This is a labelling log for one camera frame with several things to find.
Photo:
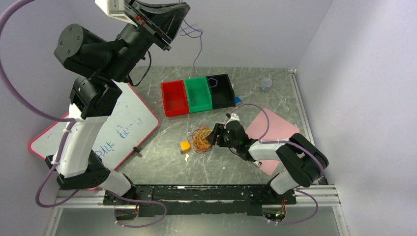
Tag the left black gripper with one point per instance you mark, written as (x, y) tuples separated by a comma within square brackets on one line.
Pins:
[(166, 19)]

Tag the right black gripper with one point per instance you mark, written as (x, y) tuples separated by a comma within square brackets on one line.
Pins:
[(219, 130)]

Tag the black plastic bin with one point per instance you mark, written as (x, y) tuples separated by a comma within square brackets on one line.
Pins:
[(222, 93)]

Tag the green plastic bin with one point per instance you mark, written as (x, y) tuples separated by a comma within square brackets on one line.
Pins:
[(198, 94)]

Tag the red plastic bin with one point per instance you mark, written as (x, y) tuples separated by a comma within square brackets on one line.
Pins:
[(175, 101)]

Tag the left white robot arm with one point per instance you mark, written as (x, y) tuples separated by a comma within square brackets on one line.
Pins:
[(100, 66)]

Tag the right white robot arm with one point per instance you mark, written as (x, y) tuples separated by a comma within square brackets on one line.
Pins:
[(303, 162)]

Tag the yellow cube block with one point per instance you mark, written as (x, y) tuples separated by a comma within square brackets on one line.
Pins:
[(184, 147)]

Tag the pink clipboard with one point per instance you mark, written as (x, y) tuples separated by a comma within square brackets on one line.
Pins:
[(279, 129)]

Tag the small clear jar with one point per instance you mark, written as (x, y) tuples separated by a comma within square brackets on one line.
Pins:
[(265, 84)]

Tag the pink framed whiteboard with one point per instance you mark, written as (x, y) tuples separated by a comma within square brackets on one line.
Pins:
[(130, 123)]

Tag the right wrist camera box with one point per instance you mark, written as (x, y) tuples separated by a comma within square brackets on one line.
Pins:
[(233, 121)]

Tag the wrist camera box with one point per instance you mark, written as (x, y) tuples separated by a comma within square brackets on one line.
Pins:
[(116, 9), (233, 121)]

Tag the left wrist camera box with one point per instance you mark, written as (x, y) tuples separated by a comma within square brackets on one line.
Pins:
[(116, 9)]

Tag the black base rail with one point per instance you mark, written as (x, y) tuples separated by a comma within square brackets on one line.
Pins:
[(155, 200)]

